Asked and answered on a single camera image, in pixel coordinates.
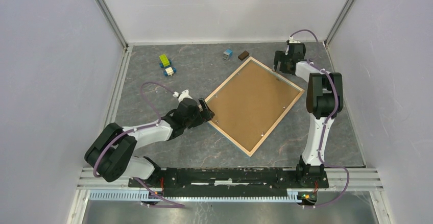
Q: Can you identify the brown cardboard backing board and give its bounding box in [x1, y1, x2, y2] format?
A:
[209, 61, 301, 152]

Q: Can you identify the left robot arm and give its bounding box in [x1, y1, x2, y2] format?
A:
[84, 97, 215, 187]

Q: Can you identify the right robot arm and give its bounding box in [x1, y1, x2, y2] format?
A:
[274, 40, 343, 187]

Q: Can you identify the small brown block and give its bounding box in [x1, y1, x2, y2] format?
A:
[237, 51, 250, 61]

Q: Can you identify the white blue toy car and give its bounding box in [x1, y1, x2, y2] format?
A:
[163, 66, 177, 77]

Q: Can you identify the green blue toy car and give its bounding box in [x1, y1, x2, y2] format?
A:
[159, 54, 172, 68]

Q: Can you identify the blue white cube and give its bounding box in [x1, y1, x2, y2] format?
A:
[223, 49, 233, 60]

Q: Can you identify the aluminium base profile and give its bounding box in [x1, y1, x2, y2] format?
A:
[77, 167, 384, 191]

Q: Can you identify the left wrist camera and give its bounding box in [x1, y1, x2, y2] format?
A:
[173, 89, 192, 103]

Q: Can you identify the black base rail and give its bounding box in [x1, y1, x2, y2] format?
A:
[143, 167, 329, 197]

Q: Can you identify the left floor aluminium rail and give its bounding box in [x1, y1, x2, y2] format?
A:
[87, 47, 132, 151]

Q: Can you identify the right corner aluminium post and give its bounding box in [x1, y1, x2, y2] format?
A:
[324, 0, 356, 48]

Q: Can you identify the corner aluminium post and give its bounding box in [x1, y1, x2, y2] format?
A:
[324, 0, 356, 48]
[95, 0, 129, 49]

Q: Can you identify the slotted cable duct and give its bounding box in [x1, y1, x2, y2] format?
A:
[88, 190, 318, 204]

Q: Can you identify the left corner aluminium post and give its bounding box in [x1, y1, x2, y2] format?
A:
[95, 0, 129, 49]

